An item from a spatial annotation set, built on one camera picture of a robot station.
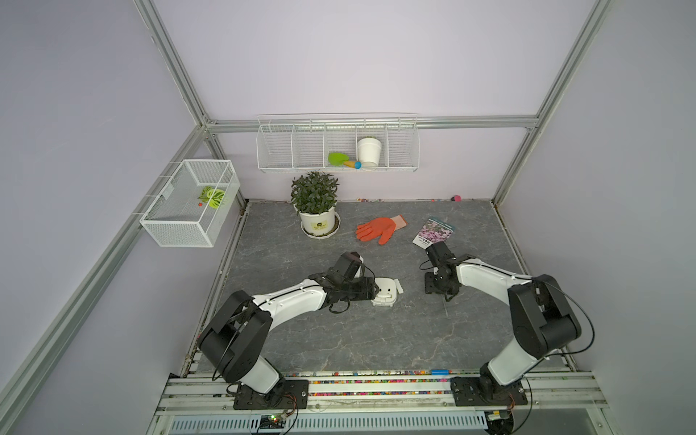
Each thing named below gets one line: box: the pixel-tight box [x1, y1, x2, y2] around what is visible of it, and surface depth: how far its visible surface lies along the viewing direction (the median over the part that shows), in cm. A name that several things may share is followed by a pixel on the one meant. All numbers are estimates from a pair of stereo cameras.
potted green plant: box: [290, 171, 341, 241], surface depth 101 cm
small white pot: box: [357, 136, 382, 168], surface depth 95 cm
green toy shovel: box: [328, 152, 362, 170], surface depth 100 cm
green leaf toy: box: [197, 185, 225, 210], surface depth 83 cm
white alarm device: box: [369, 277, 404, 308], surface depth 91 cm
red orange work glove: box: [355, 214, 408, 246], surface depth 114 cm
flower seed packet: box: [412, 216, 455, 251], surface depth 111 cm
